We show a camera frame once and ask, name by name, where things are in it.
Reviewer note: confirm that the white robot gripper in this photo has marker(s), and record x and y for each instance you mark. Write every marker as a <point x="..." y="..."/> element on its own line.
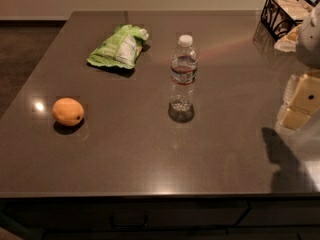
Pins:
<point x="310" y="44"/>

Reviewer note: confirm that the clear plastic water bottle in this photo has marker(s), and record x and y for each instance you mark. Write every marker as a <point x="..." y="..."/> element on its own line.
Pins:
<point x="184" y="63"/>

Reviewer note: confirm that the cream packets in basket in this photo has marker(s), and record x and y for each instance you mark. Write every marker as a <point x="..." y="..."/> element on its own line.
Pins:
<point x="286" y="14"/>

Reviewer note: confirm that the green chip bag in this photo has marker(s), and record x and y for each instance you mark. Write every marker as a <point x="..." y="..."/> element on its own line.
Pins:
<point x="121" y="49"/>

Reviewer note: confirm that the orange fruit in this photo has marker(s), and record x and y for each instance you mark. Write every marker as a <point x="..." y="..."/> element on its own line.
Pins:
<point x="68" y="112"/>

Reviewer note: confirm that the black wire basket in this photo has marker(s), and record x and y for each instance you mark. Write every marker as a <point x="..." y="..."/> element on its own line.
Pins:
<point x="265" y="19"/>

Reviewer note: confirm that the black drawer handle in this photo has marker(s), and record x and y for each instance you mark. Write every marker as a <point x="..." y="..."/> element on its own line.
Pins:
<point x="129" y="222"/>

